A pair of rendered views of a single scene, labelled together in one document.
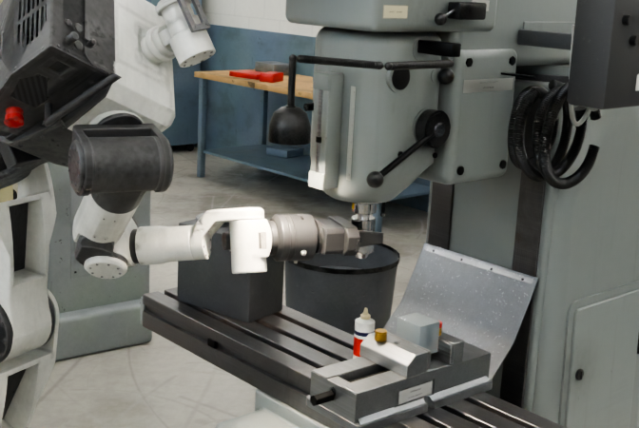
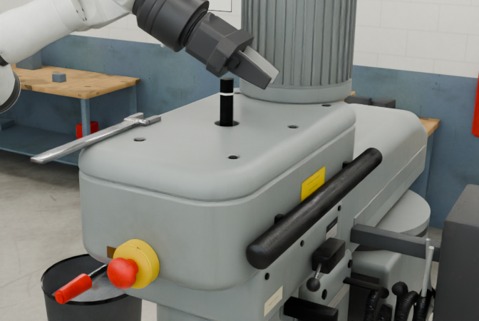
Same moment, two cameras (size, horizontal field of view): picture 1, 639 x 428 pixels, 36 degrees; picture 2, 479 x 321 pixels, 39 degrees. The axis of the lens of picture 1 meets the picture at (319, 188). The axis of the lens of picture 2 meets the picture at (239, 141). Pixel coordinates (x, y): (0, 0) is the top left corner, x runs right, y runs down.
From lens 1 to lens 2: 103 cm
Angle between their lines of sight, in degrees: 19
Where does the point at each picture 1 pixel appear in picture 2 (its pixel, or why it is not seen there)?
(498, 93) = (341, 301)
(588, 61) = (458, 296)
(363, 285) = (120, 308)
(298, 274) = (60, 307)
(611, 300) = not seen: outside the picture
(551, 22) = (370, 202)
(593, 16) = (465, 254)
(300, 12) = (142, 291)
